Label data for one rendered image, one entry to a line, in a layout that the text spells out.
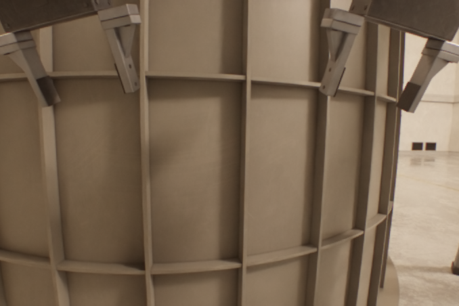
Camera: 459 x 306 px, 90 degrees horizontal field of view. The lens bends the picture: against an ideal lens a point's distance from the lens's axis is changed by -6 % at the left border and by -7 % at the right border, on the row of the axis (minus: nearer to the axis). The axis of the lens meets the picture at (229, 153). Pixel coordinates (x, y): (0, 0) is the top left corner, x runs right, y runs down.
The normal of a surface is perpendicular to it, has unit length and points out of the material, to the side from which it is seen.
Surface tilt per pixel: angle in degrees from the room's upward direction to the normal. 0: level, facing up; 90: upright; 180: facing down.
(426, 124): 90
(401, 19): 113
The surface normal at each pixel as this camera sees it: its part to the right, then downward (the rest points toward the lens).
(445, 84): 0.09, 0.11
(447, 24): 0.07, 0.49
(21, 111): -0.15, 0.11
